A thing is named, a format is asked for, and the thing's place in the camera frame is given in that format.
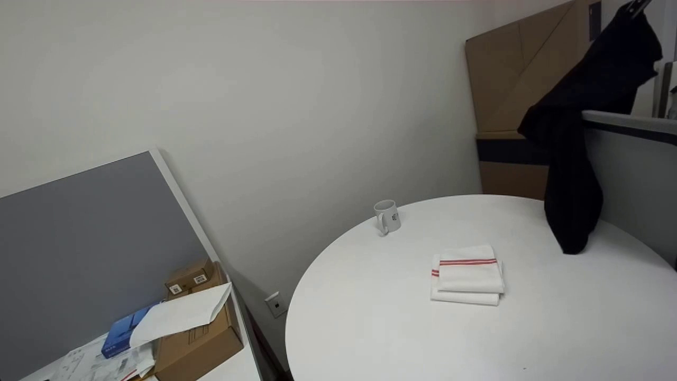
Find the black t-shirt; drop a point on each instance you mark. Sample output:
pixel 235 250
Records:
pixel 572 155

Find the large brown cardboard panel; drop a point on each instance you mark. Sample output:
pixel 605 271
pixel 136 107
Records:
pixel 509 77

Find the folded white cloth red stripe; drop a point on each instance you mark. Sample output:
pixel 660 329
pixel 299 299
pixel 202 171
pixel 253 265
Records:
pixel 469 275

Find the clear drinking glass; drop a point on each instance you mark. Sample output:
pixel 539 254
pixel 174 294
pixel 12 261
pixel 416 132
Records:
pixel 386 216

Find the small cardboard box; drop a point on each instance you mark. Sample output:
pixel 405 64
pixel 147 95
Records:
pixel 193 277

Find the white paper sheet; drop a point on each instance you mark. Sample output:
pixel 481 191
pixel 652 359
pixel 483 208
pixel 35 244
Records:
pixel 181 314

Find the large flat cardboard box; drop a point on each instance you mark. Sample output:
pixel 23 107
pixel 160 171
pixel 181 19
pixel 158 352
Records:
pixel 202 346

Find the blue plastic object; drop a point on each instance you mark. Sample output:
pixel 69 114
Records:
pixel 121 330

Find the grey office partition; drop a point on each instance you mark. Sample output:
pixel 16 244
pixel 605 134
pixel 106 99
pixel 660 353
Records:
pixel 77 261

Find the grey metal frame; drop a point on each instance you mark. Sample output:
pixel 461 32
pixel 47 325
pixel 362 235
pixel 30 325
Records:
pixel 667 86

